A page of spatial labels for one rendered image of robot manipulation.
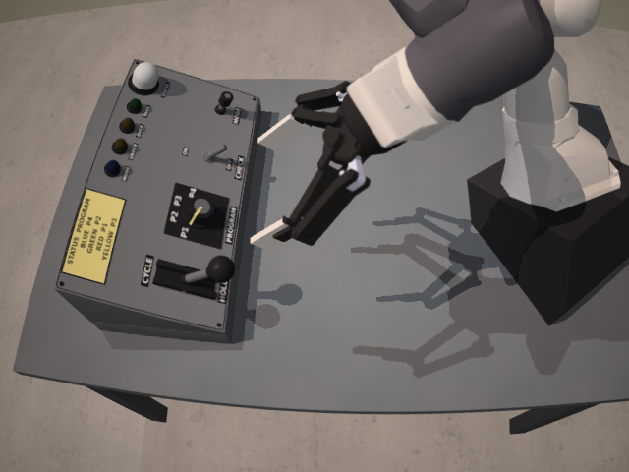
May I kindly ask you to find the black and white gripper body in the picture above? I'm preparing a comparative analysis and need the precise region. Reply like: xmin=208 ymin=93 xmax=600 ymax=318
xmin=322 ymin=93 xmax=407 ymax=166

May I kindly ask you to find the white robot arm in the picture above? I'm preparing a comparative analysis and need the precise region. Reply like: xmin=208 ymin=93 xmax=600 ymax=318
xmin=347 ymin=0 xmax=621 ymax=211

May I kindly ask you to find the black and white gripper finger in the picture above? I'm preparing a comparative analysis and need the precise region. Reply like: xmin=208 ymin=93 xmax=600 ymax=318
xmin=257 ymin=81 xmax=351 ymax=150
xmin=251 ymin=131 xmax=371 ymax=250

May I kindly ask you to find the grey control console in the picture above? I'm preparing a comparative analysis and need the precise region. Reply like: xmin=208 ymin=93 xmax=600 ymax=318
xmin=54 ymin=59 xmax=262 ymax=344

